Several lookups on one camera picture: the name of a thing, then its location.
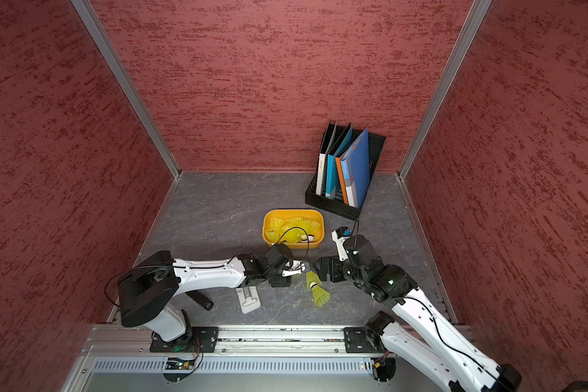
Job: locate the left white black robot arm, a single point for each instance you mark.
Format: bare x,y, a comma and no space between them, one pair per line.
146,290

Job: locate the orange folder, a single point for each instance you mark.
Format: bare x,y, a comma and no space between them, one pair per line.
341,178

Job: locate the teal folder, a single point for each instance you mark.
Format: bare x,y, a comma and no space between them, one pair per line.
337,148

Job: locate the yellow shuttlecock top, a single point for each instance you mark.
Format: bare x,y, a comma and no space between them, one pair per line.
275,230

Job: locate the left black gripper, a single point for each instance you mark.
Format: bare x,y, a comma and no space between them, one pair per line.
280,281

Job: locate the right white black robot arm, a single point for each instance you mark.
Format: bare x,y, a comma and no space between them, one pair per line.
416,331

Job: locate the yellow shuttlecock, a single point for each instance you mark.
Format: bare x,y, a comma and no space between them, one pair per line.
321,297
309,229
275,230
312,280

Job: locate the yellow plastic storage box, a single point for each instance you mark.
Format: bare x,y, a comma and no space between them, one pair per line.
292,216

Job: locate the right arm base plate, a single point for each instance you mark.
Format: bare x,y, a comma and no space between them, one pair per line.
362,340

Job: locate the blue folder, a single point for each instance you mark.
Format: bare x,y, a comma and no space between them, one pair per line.
355,169

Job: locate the white phone stand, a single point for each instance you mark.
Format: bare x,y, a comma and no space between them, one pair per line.
248,299

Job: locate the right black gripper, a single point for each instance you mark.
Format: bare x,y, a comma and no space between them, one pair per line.
333,260

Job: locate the black file rack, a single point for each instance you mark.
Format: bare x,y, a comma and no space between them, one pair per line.
336,206

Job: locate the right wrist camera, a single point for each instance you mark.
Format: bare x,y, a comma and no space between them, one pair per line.
344,239

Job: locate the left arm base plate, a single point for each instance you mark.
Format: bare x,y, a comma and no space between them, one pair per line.
201,340

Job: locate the white folder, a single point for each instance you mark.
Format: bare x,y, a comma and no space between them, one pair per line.
328,138

